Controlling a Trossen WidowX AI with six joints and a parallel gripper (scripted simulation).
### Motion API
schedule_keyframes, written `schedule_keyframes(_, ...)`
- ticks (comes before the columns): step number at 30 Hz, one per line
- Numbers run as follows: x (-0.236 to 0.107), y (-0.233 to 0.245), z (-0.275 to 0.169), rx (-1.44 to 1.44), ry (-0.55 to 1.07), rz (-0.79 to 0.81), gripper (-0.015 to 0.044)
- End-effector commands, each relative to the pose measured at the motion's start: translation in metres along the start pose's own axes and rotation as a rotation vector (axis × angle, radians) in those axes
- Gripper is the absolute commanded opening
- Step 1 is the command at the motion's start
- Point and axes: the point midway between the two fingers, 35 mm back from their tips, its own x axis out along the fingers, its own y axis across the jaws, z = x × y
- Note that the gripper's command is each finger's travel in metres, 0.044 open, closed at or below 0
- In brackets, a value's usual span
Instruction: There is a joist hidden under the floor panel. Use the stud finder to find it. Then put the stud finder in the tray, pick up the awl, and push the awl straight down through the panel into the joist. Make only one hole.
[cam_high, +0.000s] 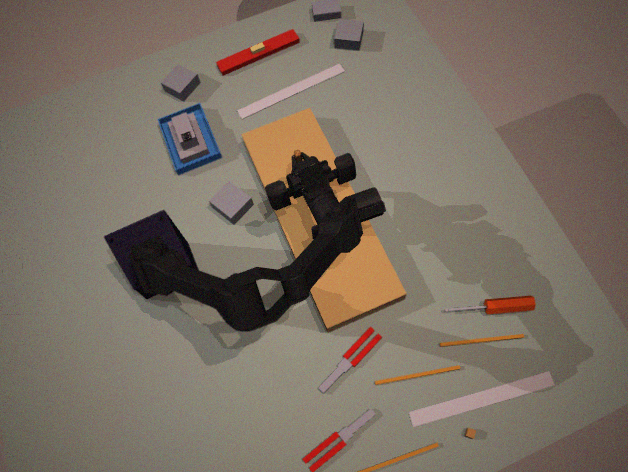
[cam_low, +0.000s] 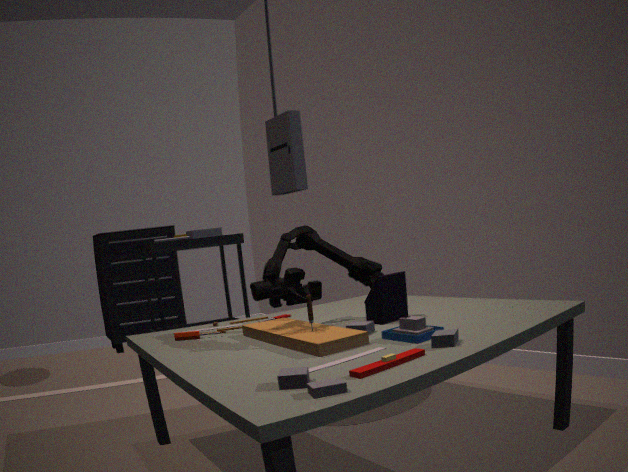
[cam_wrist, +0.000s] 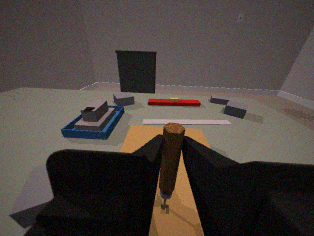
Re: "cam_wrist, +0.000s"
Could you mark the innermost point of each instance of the orange rectangular panel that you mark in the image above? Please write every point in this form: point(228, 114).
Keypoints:
point(180, 217)

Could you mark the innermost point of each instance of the brown-handled awl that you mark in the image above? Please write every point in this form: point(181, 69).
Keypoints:
point(173, 135)

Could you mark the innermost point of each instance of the red long bar with tan top patch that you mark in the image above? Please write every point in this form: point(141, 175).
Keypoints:
point(173, 102)

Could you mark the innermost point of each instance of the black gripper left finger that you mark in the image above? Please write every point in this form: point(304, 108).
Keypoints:
point(111, 173)

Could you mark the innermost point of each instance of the pale pink flat strip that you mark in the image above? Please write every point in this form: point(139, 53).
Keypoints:
point(186, 122)

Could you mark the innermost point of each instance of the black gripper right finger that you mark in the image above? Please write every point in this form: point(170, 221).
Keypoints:
point(227, 193)

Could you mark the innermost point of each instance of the blue rectangular tray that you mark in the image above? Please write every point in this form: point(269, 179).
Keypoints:
point(69, 130)

